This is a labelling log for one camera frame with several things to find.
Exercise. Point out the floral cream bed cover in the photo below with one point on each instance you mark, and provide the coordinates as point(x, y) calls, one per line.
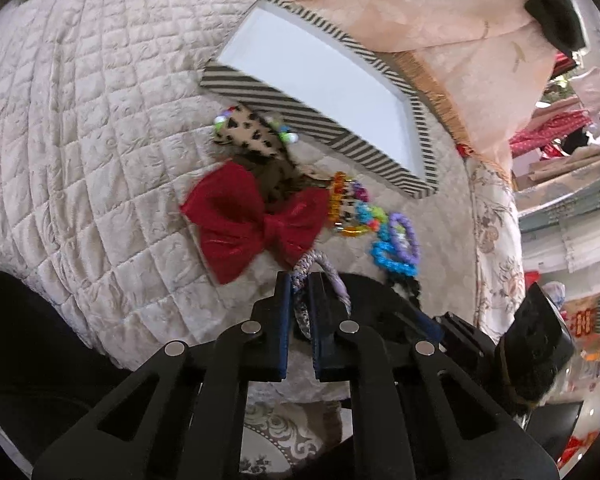
point(500, 275)

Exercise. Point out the hanging clothes rack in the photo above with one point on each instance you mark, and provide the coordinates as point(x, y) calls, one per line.
point(570, 102)

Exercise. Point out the leopard print hair bow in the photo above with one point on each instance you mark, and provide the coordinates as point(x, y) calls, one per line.
point(260, 146)

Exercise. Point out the small red tag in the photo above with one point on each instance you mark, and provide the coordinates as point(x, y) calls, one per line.
point(463, 150)

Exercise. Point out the peach fringed blanket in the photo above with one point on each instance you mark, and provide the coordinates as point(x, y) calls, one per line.
point(482, 64)

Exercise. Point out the red satin hair bow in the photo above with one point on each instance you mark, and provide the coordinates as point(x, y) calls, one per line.
point(234, 224)

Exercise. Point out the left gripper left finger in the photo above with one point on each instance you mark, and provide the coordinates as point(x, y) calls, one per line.
point(180, 415)

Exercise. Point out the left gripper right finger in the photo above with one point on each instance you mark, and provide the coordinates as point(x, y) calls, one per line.
point(426, 395)

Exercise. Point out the striped shallow tray box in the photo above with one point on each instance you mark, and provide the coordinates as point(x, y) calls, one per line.
point(285, 59)

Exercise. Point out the black scrunchie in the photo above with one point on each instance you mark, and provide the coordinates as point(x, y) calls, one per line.
point(408, 285)

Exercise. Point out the cream quilted bedspread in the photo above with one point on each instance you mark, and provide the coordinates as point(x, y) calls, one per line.
point(105, 129)

